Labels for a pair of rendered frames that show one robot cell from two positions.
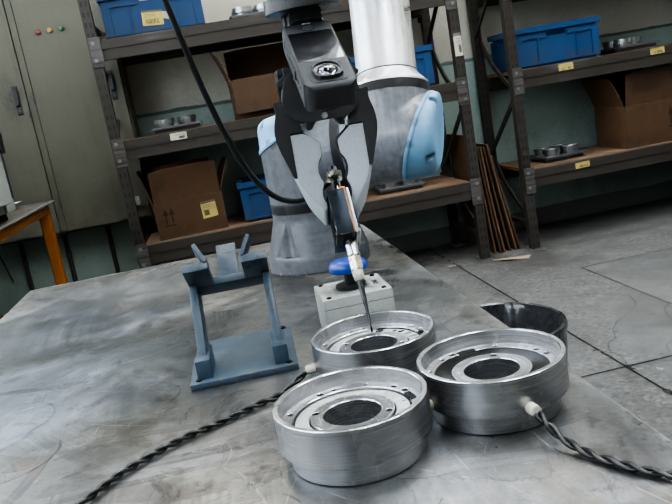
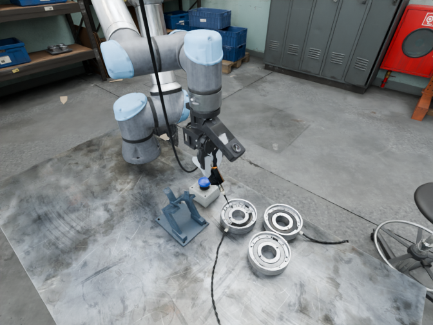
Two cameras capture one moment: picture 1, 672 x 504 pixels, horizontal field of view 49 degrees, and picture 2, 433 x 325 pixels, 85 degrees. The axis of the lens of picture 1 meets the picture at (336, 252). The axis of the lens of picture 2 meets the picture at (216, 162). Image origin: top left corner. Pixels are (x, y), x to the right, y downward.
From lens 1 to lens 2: 0.58 m
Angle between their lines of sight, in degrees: 47
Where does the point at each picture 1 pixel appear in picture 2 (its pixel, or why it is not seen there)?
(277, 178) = (130, 131)
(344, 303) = (209, 196)
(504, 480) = (307, 255)
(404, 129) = (181, 109)
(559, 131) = not seen: hidden behind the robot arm
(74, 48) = not seen: outside the picture
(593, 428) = (307, 229)
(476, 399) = (292, 236)
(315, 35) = (218, 126)
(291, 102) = (207, 148)
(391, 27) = not seen: hidden behind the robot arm
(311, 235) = (147, 149)
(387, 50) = (169, 76)
